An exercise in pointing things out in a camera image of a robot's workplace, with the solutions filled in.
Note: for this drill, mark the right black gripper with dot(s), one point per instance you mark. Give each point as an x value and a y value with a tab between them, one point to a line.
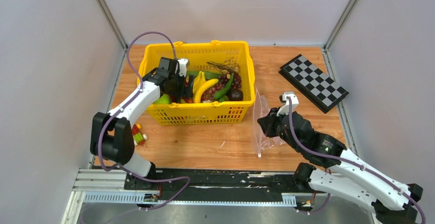
268	122

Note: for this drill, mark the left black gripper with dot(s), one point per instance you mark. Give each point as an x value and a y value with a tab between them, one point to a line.
186	92

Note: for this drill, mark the clear zip top bag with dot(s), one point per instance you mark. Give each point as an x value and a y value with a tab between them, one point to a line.
260	142

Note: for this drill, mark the yellow banana bunch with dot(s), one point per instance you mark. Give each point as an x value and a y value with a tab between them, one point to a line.
202	87

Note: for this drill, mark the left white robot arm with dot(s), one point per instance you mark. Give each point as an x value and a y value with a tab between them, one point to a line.
111	133

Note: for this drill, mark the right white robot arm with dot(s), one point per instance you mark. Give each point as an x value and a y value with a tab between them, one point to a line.
336	170

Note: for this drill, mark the green apple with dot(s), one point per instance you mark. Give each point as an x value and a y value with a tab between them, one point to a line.
164	99

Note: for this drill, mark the green leafy vegetable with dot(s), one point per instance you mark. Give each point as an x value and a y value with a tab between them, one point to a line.
208	74

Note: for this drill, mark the yellow plastic basket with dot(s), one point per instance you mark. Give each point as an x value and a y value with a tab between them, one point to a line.
199	55

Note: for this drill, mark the green chili pepper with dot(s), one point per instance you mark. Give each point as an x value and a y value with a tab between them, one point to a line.
218	94

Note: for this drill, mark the dark avocado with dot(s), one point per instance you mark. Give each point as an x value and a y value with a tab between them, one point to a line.
235	95

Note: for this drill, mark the folded black chessboard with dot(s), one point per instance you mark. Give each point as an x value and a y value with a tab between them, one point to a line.
313	83

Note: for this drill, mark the colourful toy block car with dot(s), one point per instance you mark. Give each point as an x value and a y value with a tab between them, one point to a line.
139	138

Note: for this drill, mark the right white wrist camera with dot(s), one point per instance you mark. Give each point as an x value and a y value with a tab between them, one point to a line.
289	101

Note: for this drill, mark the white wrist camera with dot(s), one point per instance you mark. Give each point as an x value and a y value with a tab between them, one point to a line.
183	64
289	101

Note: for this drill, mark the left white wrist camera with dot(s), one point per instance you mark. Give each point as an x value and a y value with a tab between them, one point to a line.
183	64

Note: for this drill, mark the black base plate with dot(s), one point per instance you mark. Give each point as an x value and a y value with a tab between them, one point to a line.
219	185

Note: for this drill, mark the white slotted cable duct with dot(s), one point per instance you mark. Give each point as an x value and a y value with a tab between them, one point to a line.
108	187

